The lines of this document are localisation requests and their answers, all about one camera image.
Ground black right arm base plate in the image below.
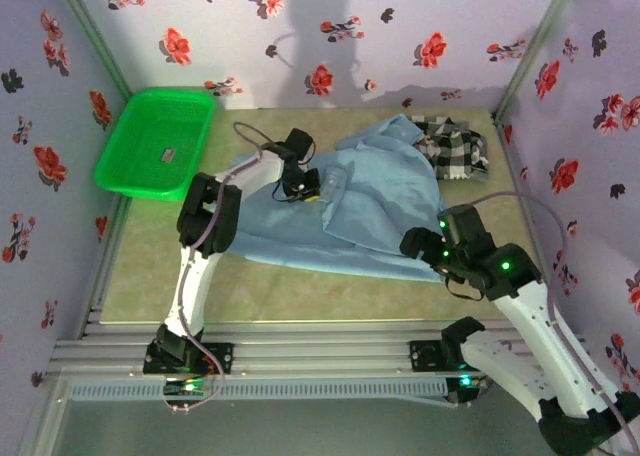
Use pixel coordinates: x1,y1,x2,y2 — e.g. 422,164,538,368
408,339,501,375

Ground light blue long sleeve shirt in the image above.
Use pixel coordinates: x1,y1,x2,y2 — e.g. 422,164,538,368
227,113,449,283

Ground left controller circuit board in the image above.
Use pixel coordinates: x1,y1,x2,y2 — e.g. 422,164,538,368
162,375,214,397

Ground black white plaid shirt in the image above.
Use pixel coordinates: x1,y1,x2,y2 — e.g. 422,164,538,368
409,114,491,182

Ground thin black right camera cable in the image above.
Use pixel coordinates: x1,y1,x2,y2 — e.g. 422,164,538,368
443,270,487,303

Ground thin black camera cable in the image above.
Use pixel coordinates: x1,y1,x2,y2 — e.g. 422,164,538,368
271,174,302,203
443,270,487,303

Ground right controller circuit board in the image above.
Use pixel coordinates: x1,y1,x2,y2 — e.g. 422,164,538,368
447,373,489,407

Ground left aluminium corner post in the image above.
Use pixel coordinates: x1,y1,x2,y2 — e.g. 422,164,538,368
49,0,136,107

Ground right aluminium corner post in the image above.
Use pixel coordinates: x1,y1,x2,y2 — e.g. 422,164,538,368
492,0,581,120

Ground green plastic basket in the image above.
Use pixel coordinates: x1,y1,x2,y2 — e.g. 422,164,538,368
93,88,217,202

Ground controller circuit board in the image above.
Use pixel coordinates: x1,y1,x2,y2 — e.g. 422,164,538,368
447,373,489,407
162,375,214,397

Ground thin black left camera cable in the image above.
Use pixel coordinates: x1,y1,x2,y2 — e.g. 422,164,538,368
271,174,302,203

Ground grey slotted cable duct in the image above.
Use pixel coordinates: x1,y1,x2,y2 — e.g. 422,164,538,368
64,378,449,402

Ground aluminium corner post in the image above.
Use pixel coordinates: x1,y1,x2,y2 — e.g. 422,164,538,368
49,0,136,107
492,0,581,120

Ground grey right arm cable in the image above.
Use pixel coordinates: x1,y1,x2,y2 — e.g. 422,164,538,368
447,190,640,456

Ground aluminium rail frame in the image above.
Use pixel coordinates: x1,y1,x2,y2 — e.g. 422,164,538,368
47,318,596,377

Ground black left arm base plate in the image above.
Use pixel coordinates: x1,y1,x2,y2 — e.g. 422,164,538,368
143,342,235,376

